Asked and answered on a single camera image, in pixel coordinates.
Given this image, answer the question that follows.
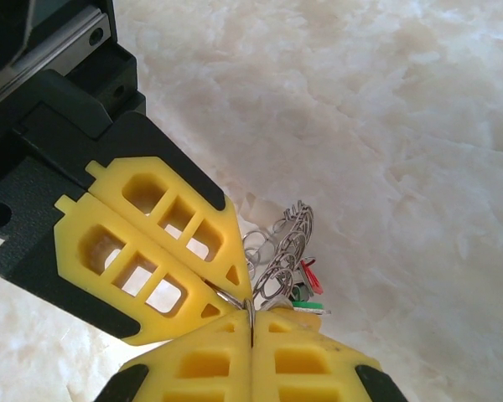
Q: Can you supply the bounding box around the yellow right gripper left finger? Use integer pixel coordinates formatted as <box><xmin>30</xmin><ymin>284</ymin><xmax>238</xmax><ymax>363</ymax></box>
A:
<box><xmin>104</xmin><ymin>312</ymin><xmax>252</xmax><ymax>402</ymax></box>

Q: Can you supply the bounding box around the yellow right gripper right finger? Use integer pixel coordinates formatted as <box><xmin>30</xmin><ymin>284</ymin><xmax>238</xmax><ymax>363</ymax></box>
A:
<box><xmin>251</xmin><ymin>307</ymin><xmax>407</xmax><ymax>402</ymax></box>

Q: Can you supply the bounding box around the patterned cloth ring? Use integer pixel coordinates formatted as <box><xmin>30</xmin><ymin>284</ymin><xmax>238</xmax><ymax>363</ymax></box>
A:
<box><xmin>215</xmin><ymin>199</ymin><xmax>333</xmax><ymax>316</ymax></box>

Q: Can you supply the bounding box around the steel split key ring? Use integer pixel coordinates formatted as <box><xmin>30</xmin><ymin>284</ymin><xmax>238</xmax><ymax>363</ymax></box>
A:
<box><xmin>241</xmin><ymin>295</ymin><xmax>259</xmax><ymax>349</ymax></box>

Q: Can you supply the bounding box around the green plastic key tag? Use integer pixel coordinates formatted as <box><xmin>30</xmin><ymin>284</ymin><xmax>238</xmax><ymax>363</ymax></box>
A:
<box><xmin>290</xmin><ymin>297</ymin><xmax>324</xmax><ymax>310</ymax></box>

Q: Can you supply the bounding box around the red plastic key tag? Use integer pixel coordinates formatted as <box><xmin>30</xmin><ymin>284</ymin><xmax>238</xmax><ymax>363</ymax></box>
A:
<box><xmin>298</xmin><ymin>258</ymin><xmax>322</xmax><ymax>296</ymax></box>

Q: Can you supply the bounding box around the white plastic key tag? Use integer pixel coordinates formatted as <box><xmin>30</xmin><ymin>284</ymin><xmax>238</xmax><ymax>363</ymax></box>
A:
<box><xmin>247</xmin><ymin>198</ymin><xmax>287</xmax><ymax>229</ymax></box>

